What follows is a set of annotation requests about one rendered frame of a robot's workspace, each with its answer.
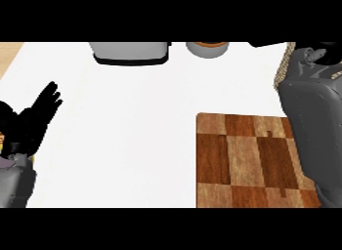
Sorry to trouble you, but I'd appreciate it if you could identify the grey can with orange rim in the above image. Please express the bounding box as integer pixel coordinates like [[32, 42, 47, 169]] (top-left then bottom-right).
[[184, 42, 230, 60]]

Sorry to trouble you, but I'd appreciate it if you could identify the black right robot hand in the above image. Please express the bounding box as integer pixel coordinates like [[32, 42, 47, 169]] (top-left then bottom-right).
[[248, 42, 342, 66]]

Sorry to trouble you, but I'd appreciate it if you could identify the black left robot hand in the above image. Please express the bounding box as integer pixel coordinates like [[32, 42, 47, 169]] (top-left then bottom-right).
[[0, 81, 64, 159]]

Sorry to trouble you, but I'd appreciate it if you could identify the brown wooden cutting board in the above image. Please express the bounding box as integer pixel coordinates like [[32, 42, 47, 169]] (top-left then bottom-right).
[[196, 112, 322, 209]]

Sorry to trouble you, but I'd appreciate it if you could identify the grey appliance with black base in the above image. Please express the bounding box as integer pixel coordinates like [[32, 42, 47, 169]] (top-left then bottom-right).
[[87, 42, 172, 65]]

